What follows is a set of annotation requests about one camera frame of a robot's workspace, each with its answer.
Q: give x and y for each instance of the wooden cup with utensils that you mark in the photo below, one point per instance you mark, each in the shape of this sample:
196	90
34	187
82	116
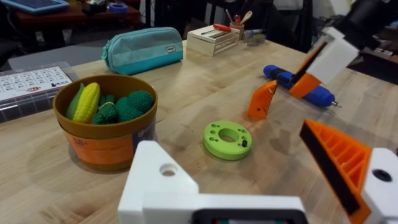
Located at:
237	28

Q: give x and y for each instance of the teal zip pouch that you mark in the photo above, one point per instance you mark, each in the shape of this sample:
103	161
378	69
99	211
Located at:
140	53

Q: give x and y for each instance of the blue tape roll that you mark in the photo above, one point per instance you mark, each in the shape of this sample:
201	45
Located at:
118	7

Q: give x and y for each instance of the white orange left gripper right finger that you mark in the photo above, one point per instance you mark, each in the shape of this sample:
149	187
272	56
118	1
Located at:
381	193

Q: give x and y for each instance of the dark wooden side table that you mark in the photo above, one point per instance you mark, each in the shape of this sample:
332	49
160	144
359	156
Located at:
77	17

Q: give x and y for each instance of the bare white left gripper left finger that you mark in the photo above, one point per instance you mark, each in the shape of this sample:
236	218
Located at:
149	180

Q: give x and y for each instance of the small black screw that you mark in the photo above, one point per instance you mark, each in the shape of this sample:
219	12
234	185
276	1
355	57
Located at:
244	143

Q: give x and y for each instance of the orange ribbed wedge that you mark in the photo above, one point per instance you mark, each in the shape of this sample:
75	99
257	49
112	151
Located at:
261	101

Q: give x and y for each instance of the blue tablet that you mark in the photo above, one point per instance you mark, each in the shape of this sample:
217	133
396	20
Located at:
34	4

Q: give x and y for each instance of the blue electric screwdriver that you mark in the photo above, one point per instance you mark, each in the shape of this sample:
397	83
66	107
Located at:
317	95

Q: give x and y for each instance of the green disc with holes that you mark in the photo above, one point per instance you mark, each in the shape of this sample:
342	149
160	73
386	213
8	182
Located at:
217	149

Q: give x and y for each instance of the brown orange tub with toys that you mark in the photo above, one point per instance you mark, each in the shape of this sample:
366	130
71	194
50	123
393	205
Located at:
102	149

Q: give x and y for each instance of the grey marker pen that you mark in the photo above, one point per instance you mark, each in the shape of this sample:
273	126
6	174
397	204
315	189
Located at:
253	32

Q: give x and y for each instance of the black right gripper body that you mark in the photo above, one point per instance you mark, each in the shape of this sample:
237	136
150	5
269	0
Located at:
370	21

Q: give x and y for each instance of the clear plastic organizer box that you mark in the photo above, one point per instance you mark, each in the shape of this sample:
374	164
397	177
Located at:
28	90

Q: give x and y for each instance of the pale wooden crate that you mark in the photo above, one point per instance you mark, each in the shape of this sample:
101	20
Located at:
211	43

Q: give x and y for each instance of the finger of the white orange right gripper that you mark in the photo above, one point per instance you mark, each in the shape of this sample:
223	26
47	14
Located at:
312	59
332	60

